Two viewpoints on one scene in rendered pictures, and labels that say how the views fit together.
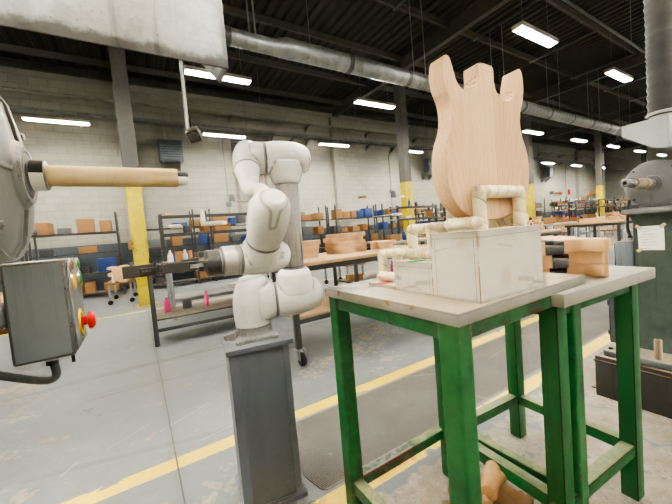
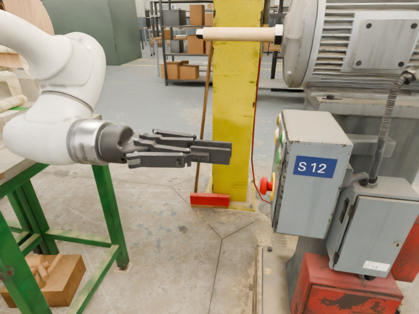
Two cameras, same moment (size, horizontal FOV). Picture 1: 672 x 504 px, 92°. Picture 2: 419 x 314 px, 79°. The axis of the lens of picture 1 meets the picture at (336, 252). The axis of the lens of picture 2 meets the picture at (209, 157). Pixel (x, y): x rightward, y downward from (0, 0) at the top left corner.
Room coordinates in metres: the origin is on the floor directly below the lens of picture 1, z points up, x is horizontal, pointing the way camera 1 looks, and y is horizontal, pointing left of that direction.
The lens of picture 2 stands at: (1.14, 0.78, 1.28)
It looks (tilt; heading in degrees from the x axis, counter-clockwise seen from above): 28 degrees down; 222
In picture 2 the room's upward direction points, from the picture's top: straight up
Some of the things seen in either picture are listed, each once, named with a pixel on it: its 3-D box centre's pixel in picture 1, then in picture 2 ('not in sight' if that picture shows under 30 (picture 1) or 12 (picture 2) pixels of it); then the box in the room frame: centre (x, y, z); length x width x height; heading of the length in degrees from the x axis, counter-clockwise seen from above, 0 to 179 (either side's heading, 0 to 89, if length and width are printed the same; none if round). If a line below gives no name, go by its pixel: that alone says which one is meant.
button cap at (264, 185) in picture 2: (85, 320); (269, 186); (0.73, 0.58, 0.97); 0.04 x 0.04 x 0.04; 32
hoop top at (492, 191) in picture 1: (499, 191); not in sight; (0.84, -0.43, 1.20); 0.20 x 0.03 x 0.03; 120
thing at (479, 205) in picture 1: (479, 211); not in sight; (0.80, -0.36, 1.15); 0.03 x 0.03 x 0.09
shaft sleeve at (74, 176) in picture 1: (118, 177); (238, 34); (0.55, 0.36, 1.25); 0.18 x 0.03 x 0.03; 122
